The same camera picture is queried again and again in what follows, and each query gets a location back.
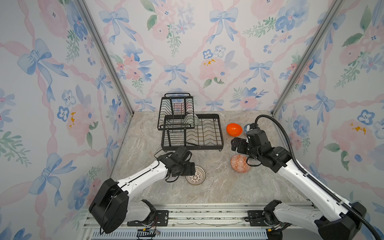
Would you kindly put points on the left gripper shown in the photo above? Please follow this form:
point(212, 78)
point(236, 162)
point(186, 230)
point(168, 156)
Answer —
point(190, 169)

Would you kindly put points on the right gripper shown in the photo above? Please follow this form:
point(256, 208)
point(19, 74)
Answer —
point(242, 142)

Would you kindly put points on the brown white pattern bowl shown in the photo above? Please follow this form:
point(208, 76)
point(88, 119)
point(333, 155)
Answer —
point(198, 178)

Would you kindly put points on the red geometric pattern bowl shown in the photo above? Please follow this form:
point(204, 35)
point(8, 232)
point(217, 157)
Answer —
point(239, 164)

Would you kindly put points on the black wire dish rack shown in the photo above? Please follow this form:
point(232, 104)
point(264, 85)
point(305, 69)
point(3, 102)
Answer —
point(176, 122)

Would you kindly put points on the green geometric pattern bowl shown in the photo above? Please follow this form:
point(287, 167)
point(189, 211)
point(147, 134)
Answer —
point(196, 121)

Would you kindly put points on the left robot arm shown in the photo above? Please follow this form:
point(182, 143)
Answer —
point(113, 204)

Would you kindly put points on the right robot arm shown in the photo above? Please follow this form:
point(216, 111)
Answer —
point(335, 218)

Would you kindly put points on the orange plastic bowl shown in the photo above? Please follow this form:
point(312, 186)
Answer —
point(234, 130)

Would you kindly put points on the blue triangle pattern bowl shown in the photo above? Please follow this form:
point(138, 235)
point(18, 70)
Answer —
point(247, 128)

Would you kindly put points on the aluminium mounting rail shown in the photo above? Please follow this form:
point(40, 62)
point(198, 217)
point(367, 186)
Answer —
point(199, 222)

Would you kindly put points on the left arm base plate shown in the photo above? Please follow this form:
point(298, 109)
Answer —
point(159, 218)

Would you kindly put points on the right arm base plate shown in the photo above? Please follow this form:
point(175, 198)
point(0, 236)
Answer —
point(259, 218)

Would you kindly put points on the right aluminium corner post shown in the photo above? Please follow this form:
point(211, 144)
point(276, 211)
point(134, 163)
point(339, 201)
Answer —
point(323, 28)

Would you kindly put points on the aluminium corner post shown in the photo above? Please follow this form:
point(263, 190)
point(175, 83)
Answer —
point(323, 28)
point(94, 32)

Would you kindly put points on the left aluminium corner post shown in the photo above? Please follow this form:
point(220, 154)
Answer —
point(94, 32)

